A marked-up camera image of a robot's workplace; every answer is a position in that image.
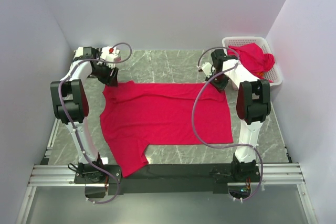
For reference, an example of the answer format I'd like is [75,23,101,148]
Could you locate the red shirts in basket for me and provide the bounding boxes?
[227,43,275,79]

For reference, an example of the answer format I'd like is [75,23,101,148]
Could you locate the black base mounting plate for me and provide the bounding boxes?
[74,163,261,198]

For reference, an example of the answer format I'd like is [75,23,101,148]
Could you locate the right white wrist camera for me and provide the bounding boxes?
[197,62,214,77]

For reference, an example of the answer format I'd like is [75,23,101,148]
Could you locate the aluminium frame rail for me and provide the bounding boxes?
[28,163,306,187]

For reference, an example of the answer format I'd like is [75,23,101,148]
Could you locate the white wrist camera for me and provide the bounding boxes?
[197,62,214,77]
[100,47,121,62]

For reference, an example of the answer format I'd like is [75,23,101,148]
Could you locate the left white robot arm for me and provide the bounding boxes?
[50,47,121,184]

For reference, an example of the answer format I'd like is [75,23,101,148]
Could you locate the red t-shirt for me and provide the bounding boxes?
[100,81,234,177]

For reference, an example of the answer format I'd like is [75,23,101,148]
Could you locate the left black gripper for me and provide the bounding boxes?
[91,61,119,87]

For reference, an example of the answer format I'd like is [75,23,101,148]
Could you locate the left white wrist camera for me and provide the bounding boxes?
[100,47,121,62]

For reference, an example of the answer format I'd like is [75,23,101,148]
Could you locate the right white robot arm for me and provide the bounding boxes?
[201,48,271,182]

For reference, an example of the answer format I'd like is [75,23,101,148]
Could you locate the white plastic laundry basket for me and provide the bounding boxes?
[222,36,285,86]

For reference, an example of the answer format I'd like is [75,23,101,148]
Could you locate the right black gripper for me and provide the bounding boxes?
[206,70,230,93]

